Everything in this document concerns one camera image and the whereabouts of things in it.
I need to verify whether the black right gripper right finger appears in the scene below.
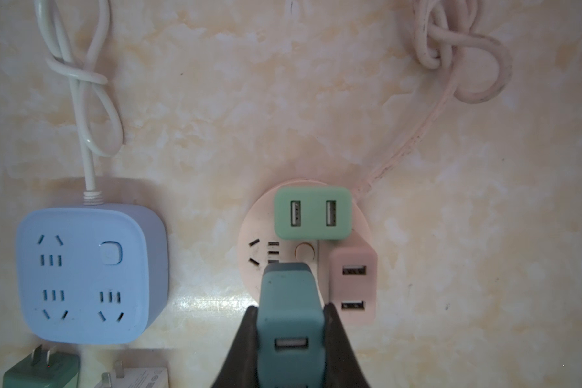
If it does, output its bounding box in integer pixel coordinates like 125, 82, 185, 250
323, 303, 370, 388

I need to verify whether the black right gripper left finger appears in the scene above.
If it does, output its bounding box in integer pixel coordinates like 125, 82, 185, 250
212, 306, 259, 388

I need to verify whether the teal plug adapter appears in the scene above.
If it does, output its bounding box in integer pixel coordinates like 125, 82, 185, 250
256, 263, 326, 387

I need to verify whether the pink plug adapter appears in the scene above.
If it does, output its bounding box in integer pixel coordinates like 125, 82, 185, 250
328, 231, 378, 325

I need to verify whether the white plug adapter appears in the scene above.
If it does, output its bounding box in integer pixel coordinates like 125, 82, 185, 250
95, 361, 170, 388

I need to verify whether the light green plug adapter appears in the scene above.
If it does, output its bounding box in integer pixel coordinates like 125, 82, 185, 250
2, 345, 80, 388

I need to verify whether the pink round power strip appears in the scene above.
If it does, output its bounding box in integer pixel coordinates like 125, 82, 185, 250
237, 179, 371, 304

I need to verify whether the blue square power strip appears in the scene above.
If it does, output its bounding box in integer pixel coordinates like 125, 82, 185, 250
16, 204, 169, 344

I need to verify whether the white power strip cable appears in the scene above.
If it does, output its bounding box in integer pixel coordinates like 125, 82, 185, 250
32, 0, 125, 205

